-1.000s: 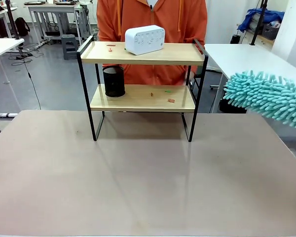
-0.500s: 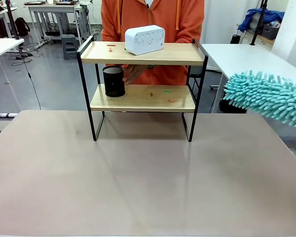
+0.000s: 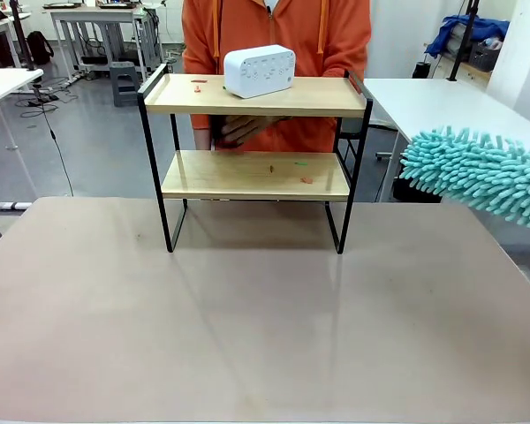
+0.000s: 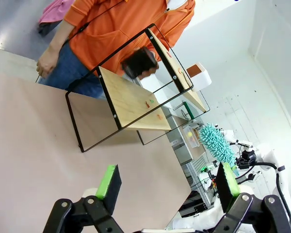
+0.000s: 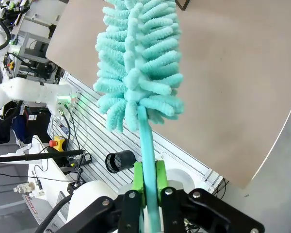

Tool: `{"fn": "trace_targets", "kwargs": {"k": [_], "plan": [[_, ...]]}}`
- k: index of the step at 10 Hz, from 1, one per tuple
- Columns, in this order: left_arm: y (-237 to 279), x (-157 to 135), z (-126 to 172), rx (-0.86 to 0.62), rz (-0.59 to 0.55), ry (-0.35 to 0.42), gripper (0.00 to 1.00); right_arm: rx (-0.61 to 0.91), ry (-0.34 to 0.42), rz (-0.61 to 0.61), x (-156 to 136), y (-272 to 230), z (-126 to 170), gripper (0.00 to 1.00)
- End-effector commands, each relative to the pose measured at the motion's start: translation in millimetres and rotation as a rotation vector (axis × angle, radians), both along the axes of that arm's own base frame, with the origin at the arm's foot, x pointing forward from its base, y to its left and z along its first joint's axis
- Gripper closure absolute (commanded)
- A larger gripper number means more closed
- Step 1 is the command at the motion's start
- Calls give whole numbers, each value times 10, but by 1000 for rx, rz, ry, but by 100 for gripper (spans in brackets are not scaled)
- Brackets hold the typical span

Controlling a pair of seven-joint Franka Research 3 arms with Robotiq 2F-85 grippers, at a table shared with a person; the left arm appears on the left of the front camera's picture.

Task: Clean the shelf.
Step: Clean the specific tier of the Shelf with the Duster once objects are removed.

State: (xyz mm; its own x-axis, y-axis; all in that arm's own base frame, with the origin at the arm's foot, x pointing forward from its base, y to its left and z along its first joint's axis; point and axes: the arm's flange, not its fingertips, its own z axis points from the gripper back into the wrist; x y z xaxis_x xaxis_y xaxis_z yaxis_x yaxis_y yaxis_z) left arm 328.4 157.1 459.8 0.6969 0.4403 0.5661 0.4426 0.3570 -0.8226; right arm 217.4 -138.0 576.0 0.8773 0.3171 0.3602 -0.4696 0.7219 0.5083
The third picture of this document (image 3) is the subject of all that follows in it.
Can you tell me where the person's hand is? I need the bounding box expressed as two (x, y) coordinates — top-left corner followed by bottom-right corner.
(221, 116), (273, 146)

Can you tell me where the teal chenille duster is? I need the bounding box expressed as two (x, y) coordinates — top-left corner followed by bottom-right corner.
(398, 126), (530, 230)

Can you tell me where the two-tier wooden black-framed shelf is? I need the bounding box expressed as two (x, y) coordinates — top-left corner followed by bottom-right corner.
(137, 63), (374, 255)

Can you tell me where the white power strip box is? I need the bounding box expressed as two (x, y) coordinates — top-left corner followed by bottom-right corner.
(223, 44), (297, 99)

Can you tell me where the orange hooded sweatshirt person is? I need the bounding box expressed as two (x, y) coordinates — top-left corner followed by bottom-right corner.
(181, 0), (373, 153)

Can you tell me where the grey plastic step stool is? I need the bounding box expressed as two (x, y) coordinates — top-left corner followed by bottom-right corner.
(110, 61), (140, 108)

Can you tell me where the grey workbench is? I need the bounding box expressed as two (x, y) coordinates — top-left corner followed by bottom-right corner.
(42, 2), (163, 85)

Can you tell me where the white side table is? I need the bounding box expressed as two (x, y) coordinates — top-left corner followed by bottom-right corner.
(362, 77), (530, 203)

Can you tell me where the black backpack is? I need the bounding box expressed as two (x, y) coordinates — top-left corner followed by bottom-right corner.
(26, 30), (55, 66)

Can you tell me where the black tripod pole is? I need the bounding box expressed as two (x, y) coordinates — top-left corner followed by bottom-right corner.
(448, 0), (479, 82)
(11, 0), (37, 72)

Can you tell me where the blue cloth pile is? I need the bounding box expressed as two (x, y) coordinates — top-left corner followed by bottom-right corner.
(424, 14), (511, 59)

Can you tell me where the white desk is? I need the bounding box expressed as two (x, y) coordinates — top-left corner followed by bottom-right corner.
(0, 68), (44, 151)

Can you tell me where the dark plastic crate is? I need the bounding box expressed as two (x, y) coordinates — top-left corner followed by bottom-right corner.
(467, 42), (503, 72)

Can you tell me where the black floor cable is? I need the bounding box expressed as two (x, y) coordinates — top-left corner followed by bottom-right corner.
(19, 77), (75, 197)

